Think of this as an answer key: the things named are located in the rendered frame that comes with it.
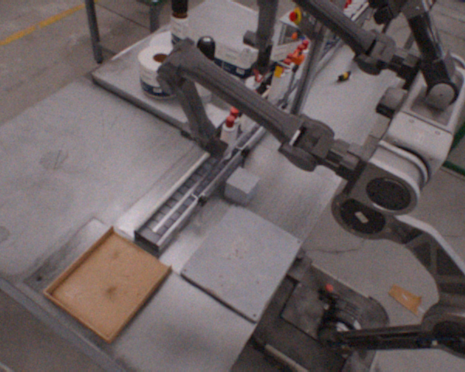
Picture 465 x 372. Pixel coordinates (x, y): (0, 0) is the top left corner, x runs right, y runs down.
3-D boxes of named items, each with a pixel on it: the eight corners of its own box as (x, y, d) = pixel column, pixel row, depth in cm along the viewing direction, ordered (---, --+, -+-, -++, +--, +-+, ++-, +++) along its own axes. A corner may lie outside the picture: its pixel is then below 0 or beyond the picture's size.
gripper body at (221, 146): (207, 132, 150) (201, 128, 143) (229, 144, 148) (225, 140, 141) (199, 147, 150) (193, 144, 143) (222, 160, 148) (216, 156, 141)
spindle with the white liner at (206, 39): (199, 88, 188) (204, 30, 165) (215, 96, 186) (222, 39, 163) (188, 97, 183) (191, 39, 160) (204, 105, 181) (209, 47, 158)
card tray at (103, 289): (113, 230, 139) (111, 224, 136) (172, 269, 133) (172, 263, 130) (46, 297, 122) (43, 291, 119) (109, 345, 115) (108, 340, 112)
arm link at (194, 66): (151, 55, 85) (177, 21, 87) (153, 80, 98) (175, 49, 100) (319, 169, 88) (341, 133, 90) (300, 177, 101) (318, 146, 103)
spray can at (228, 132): (222, 149, 165) (228, 111, 149) (232, 154, 163) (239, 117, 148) (215, 156, 162) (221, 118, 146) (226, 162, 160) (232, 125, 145)
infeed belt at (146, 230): (319, 46, 234) (321, 39, 231) (332, 51, 232) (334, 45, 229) (136, 237, 138) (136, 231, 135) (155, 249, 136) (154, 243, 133)
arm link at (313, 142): (330, 162, 86) (342, 142, 87) (289, 141, 88) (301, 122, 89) (325, 175, 94) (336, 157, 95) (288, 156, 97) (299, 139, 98)
